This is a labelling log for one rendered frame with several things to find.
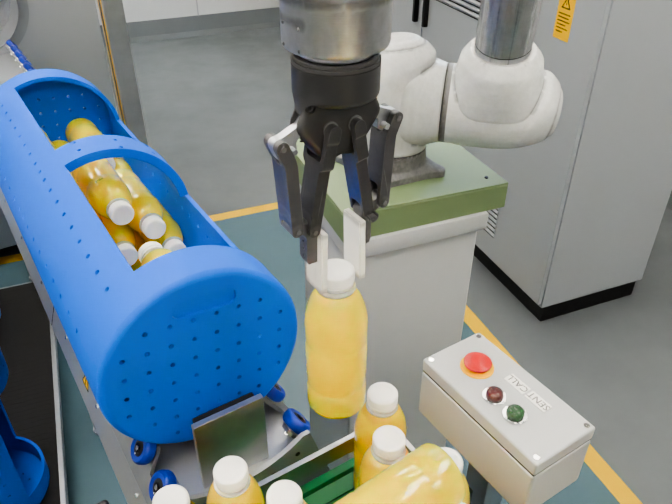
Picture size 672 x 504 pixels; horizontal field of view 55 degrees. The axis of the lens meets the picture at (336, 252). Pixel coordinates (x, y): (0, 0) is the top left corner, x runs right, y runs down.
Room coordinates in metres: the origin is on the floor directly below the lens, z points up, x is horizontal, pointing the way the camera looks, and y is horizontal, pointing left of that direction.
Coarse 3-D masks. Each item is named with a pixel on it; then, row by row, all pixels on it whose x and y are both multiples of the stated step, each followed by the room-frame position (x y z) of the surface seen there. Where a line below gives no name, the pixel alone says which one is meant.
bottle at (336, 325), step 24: (312, 312) 0.52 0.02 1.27; (336, 312) 0.51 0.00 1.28; (360, 312) 0.52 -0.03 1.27; (312, 336) 0.51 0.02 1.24; (336, 336) 0.50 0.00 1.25; (360, 336) 0.51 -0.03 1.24; (312, 360) 0.51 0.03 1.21; (336, 360) 0.50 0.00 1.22; (360, 360) 0.51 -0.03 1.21; (312, 384) 0.51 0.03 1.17; (336, 384) 0.50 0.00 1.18; (360, 384) 0.51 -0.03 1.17; (312, 408) 0.51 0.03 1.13; (336, 408) 0.50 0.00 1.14; (360, 408) 0.51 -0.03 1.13
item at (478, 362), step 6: (468, 354) 0.62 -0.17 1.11; (474, 354) 0.62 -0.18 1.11; (480, 354) 0.62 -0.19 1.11; (468, 360) 0.61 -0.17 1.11; (474, 360) 0.61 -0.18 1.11; (480, 360) 0.61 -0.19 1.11; (486, 360) 0.61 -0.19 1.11; (468, 366) 0.60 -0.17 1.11; (474, 366) 0.60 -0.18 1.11; (480, 366) 0.60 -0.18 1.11; (486, 366) 0.60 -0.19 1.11; (480, 372) 0.59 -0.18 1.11
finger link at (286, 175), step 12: (276, 144) 0.49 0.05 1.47; (288, 156) 0.49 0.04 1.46; (276, 168) 0.51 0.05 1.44; (288, 168) 0.49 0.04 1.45; (276, 180) 0.51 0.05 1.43; (288, 180) 0.49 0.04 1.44; (276, 192) 0.51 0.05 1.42; (288, 192) 0.49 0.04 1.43; (288, 204) 0.49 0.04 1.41; (300, 204) 0.50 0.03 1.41; (288, 216) 0.50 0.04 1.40; (300, 216) 0.50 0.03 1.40; (300, 228) 0.50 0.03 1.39
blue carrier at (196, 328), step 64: (0, 128) 1.16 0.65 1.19; (64, 128) 1.36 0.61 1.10; (64, 192) 0.86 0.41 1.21; (64, 256) 0.74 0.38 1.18; (192, 256) 0.67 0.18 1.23; (64, 320) 0.68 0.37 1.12; (128, 320) 0.58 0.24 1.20; (192, 320) 0.62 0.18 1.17; (256, 320) 0.67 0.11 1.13; (128, 384) 0.57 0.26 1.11; (192, 384) 0.61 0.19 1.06; (256, 384) 0.66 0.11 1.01
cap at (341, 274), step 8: (328, 264) 0.54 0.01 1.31; (336, 264) 0.54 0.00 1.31; (344, 264) 0.54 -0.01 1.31; (328, 272) 0.53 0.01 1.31; (336, 272) 0.53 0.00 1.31; (344, 272) 0.53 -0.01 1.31; (352, 272) 0.53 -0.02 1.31; (328, 280) 0.52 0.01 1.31; (336, 280) 0.51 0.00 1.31; (344, 280) 0.52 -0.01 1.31; (352, 280) 0.52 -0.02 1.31; (328, 288) 0.51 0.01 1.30; (336, 288) 0.51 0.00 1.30; (344, 288) 0.52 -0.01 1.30
